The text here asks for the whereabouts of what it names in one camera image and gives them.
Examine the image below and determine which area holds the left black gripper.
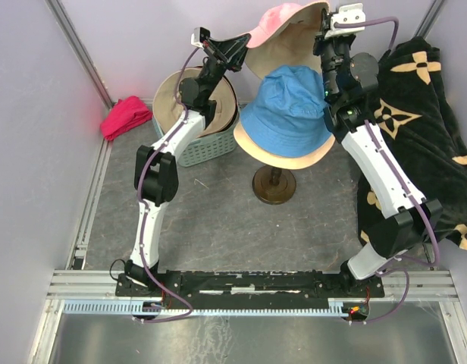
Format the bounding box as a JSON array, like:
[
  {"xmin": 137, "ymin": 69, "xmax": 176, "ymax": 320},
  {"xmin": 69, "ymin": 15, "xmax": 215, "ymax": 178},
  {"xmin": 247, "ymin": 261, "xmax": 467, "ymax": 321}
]
[{"xmin": 199, "ymin": 33, "xmax": 254, "ymax": 100}]

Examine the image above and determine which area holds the pink beige bucket hat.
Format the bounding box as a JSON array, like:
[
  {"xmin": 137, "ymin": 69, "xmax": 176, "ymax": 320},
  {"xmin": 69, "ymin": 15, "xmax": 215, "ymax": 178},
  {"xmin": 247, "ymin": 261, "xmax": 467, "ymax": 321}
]
[{"xmin": 245, "ymin": 1, "xmax": 329, "ymax": 80}]

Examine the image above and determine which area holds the blue bucket hat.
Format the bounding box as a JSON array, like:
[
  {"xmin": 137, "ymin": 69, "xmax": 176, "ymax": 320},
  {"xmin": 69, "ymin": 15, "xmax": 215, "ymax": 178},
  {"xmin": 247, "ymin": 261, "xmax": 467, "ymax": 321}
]
[{"xmin": 240, "ymin": 65, "xmax": 331, "ymax": 158}]

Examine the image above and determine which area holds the peach bucket hat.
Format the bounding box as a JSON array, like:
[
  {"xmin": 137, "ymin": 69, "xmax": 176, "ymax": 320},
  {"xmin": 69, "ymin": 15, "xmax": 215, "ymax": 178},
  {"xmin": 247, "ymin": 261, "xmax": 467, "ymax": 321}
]
[{"xmin": 233, "ymin": 123, "xmax": 336, "ymax": 170}]

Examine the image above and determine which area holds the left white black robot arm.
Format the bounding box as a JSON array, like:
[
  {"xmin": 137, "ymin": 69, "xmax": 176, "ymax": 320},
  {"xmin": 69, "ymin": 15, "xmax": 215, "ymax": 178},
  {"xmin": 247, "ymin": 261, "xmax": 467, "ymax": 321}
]
[{"xmin": 117, "ymin": 27, "xmax": 251, "ymax": 296}]

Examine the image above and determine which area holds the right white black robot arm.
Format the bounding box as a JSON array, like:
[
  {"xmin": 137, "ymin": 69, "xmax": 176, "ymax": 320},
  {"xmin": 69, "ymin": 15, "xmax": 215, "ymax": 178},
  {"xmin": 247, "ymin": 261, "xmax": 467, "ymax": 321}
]
[{"xmin": 313, "ymin": 3, "xmax": 442, "ymax": 297}]

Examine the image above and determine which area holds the beige hat in basket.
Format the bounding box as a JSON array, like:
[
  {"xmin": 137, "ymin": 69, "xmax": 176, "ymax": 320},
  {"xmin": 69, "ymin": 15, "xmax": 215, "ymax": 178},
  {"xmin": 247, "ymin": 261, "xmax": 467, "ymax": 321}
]
[{"xmin": 152, "ymin": 69, "xmax": 239, "ymax": 141}]

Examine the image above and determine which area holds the teal plastic basket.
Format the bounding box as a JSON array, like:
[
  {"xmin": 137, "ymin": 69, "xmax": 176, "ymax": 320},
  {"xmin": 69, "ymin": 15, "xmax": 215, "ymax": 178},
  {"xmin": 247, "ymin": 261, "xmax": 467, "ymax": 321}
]
[{"xmin": 152, "ymin": 113, "xmax": 240, "ymax": 168}]

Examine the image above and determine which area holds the black floral blanket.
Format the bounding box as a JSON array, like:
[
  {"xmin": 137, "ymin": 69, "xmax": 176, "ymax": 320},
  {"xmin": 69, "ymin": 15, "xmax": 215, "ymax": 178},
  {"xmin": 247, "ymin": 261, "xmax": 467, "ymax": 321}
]
[{"xmin": 368, "ymin": 37, "xmax": 467, "ymax": 251}]

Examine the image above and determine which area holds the red cloth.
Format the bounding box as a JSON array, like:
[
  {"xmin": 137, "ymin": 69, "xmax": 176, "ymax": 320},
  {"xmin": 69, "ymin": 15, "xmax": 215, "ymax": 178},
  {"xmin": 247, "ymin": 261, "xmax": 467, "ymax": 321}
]
[{"xmin": 100, "ymin": 96, "xmax": 153, "ymax": 141}]

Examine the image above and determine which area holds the dark wooden hat stand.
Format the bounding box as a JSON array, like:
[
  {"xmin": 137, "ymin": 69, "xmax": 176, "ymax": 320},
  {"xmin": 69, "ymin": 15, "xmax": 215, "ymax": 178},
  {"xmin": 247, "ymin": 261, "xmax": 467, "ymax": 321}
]
[{"xmin": 252, "ymin": 165, "xmax": 296, "ymax": 205}]

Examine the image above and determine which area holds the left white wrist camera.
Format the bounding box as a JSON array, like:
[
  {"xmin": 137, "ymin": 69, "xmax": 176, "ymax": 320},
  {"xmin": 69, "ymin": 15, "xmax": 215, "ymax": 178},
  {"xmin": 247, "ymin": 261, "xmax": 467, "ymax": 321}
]
[{"xmin": 190, "ymin": 27, "xmax": 211, "ymax": 49}]

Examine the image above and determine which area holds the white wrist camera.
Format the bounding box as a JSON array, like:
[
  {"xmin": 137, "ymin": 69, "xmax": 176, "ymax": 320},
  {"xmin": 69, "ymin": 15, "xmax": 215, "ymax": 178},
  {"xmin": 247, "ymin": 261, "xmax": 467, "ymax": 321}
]
[
  {"xmin": 331, "ymin": 3, "xmax": 366, "ymax": 34},
  {"xmin": 190, "ymin": 27, "xmax": 211, "ymax": 49}
]

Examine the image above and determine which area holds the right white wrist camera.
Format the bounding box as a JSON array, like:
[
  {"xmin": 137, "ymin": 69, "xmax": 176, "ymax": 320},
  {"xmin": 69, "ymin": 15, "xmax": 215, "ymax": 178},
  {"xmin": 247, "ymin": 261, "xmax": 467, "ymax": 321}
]
[{"xmin": 331, "ymin": 3, "xmax": 366, "ymax": 34}]

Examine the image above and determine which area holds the right aluminium frame post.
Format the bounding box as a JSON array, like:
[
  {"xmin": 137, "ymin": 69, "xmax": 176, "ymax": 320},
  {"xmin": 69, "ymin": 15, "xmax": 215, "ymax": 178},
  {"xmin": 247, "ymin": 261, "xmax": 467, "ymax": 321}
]
[{"xmin": 414, "ymin": 0, "xmax": 447, "ymax": 38}]

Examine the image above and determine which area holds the aluminium frame post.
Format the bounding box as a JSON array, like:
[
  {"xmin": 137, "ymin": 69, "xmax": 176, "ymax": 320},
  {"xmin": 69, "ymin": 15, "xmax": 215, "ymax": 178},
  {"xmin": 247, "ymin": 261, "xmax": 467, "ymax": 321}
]
[
  {"xmin": 45, "ymin": 0, "xmax": 114, "ymax": 109},
  {"xmin": 414, "ymin": 0, "xmax": 447, "ymax": 38}
]

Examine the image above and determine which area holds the left aluminium frame post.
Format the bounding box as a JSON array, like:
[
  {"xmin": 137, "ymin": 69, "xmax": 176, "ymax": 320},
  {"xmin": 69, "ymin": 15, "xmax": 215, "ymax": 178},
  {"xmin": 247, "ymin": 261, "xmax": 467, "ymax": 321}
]
[{"xmin": 45, "ymin": 0, "xmax": 114, "ymax": 109}]

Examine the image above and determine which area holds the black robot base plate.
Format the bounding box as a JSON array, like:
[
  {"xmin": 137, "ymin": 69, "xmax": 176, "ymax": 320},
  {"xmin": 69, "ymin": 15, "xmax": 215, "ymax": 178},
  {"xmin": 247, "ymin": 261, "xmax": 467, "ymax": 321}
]
[{"xmin": 115, "ymin": 268, "xmax": 386, "ymax": 309}]

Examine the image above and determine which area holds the light blue cable duct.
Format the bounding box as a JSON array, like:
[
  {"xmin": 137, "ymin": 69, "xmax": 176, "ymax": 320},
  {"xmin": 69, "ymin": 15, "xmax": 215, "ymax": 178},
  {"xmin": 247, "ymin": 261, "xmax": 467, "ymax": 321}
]
[{"xmin": 62, "ymin": 299, "xmax": 348, "ymax": 318}]

